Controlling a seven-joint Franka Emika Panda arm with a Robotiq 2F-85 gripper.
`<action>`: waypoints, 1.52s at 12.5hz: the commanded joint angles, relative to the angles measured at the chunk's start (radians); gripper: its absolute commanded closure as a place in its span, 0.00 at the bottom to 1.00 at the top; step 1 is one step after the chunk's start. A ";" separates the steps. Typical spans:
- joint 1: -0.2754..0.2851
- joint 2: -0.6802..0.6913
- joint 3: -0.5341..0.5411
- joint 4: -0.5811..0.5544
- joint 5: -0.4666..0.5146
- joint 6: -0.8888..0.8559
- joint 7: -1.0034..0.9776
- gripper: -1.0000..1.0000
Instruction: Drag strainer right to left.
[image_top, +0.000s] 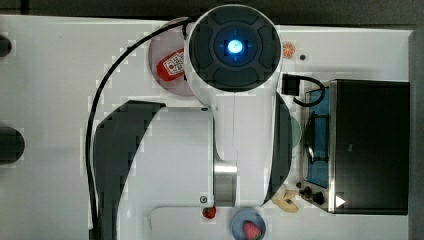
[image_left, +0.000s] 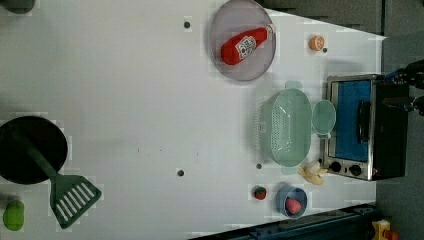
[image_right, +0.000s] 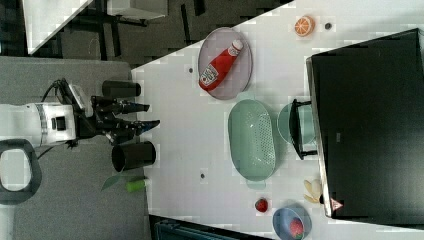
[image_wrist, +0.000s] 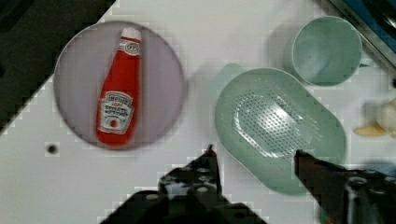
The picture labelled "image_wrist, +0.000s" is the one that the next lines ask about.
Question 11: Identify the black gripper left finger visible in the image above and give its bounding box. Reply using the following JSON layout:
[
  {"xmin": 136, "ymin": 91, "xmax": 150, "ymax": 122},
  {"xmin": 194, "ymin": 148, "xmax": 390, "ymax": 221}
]
[{"xmin": 159, "ymin": 144, "xmax": 222, "ymax": 224}]

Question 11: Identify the grey round plate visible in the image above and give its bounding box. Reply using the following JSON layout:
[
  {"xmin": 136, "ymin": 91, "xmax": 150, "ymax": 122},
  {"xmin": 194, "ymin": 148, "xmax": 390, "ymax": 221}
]
[{"xmin": 53, "ymin": 21, "xmax": 187, "ymax": 149}]

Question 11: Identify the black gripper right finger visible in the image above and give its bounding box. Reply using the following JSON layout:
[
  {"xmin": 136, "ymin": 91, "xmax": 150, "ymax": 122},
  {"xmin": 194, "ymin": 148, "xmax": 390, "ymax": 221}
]
[{"xmin": 293, "ymin": 149, "xmax": 396, "ymax": 224}]

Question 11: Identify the red ketchup bottle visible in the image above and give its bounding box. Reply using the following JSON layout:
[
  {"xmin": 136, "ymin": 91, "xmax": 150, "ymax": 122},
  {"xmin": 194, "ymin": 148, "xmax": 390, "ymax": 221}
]
[{"xmin": 95, "ymin": 27, "xmax": 142, "ymax": 147}]

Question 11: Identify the green plastic mug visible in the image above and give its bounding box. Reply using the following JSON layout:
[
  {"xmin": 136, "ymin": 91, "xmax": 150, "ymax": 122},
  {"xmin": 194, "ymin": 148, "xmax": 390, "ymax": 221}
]
[{"xmin": 283, "ymin": 16, "xmax": 374, "ymax": 87}]

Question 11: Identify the peeled toy banana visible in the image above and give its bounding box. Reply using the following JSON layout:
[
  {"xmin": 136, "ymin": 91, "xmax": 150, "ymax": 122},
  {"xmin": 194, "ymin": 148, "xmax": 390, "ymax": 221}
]
[{"xmin": 354, "ymin": 99, "xmax": 396, "ymax": 138}]

